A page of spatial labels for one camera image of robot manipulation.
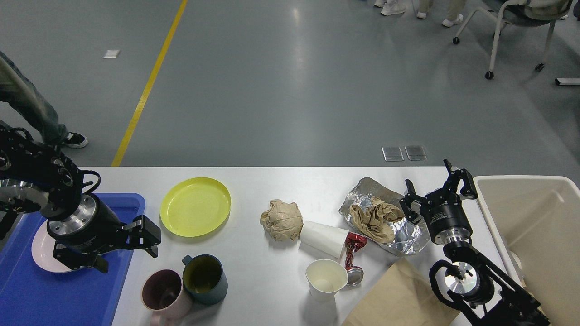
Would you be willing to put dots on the white paper cup upright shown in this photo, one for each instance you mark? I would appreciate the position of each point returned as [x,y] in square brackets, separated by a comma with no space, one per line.
[325,278]

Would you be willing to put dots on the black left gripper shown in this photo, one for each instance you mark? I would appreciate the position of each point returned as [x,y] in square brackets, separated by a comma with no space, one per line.
[94,228]

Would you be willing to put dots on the metal floor plate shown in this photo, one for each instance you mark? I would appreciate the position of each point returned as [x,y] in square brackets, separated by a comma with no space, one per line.
[416,153]
[392,154]

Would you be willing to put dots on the pink plate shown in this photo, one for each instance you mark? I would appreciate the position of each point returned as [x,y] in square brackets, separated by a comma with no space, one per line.
[42,252]

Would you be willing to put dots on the left metal floor plate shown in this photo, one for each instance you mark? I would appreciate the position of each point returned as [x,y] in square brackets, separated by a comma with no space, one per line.
[392,154]

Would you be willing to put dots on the yellow plate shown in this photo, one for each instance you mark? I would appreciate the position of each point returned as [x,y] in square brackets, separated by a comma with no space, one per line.
[195,207]

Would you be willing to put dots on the crumpled brown paper on foil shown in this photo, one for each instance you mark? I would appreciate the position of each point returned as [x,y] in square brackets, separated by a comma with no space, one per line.
[373,221]

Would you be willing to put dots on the crumpled brown paper ball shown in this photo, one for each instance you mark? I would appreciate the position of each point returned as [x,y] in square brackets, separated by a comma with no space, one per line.
[282,221]

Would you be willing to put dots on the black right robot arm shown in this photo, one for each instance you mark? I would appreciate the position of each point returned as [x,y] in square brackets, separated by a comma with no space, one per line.
[466,280]

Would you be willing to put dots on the crumpled aluminium foil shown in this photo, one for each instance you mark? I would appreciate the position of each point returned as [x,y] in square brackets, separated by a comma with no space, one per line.
[408,238]

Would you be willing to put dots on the beige plastic bin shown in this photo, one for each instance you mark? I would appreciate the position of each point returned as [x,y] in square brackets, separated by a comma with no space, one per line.
[535,223]

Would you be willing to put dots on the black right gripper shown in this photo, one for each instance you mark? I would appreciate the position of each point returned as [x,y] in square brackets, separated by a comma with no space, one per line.
[442,210]

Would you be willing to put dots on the blue plastic tray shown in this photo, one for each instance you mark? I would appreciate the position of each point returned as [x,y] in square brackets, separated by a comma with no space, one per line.
[32,296]

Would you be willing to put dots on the grey office chair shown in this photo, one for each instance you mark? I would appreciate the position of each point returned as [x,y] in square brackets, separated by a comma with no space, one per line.
[521,13]

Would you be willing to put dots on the pink mug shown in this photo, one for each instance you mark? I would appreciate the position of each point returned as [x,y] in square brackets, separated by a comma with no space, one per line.
[164,294]

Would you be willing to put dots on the people's feet in background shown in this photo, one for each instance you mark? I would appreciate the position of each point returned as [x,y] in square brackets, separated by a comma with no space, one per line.
[394,7]

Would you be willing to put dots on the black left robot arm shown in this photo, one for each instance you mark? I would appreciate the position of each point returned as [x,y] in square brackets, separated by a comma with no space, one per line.
[40,178]

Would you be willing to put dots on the white metal bar on floor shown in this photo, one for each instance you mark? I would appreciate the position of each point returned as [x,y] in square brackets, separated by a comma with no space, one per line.
[567,81]

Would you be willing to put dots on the white paper cup lying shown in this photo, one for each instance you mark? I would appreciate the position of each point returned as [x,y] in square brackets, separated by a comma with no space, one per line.
[326,238]

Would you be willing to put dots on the right metal floor plate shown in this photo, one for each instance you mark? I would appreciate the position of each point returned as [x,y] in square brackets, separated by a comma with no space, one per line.
[416,153]

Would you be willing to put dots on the dark teal mug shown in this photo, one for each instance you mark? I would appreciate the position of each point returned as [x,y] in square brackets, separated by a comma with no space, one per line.
[204,278]

